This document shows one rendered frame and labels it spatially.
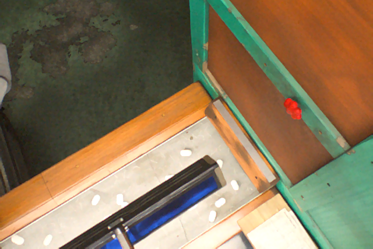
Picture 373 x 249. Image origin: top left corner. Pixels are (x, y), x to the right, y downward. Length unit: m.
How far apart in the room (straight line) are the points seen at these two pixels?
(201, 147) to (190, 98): 0.16
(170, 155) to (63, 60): 1.28
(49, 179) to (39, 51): 1.29
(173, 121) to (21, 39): 1.50
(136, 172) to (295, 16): 0.75
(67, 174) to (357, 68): 0.90
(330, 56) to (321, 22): 0.05
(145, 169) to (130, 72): 1.06
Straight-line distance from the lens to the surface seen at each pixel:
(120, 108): 2.03
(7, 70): 0.99
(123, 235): 0.74
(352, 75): 0.53
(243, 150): 1.03
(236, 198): 1.12
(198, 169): 0.76
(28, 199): 1.21
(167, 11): 2.30
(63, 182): 1.18
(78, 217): 1.17
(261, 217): 1.09
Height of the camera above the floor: 1.85
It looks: 69 degrees down
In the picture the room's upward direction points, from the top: 7 degrees counter-clockwise
